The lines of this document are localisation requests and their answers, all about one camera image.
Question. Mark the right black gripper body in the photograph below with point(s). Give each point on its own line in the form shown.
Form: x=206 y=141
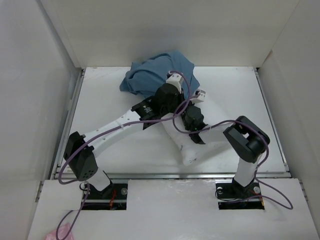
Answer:
x=189 y=104

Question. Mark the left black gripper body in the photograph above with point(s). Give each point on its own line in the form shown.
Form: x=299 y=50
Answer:
x=179 y=99

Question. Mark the blue pillowcase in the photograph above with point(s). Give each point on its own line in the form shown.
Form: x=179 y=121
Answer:
x=144 y=78

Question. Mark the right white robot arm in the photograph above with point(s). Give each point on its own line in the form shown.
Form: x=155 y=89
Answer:
x=247 y=139

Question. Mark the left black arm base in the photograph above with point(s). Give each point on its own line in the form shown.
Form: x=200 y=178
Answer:
x=114 y=198

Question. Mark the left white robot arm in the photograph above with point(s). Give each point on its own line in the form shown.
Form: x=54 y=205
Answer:
x=82 y=150

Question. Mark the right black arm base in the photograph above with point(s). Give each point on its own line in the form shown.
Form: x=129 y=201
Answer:
x=231 y=197

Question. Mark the pink plastic bag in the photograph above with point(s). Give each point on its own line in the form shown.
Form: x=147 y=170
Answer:
x=61 y=232

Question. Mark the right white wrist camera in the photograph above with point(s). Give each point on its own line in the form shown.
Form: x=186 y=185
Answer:
x=198 y=97

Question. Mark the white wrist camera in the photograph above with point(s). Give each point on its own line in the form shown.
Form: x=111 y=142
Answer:
x=198 y=97
x=176 y=80

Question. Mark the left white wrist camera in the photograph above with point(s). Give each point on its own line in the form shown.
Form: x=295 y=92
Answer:
x=176 y=80

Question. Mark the aluminium rail frame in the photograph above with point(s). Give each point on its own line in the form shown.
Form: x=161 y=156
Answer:
x=151 y=154

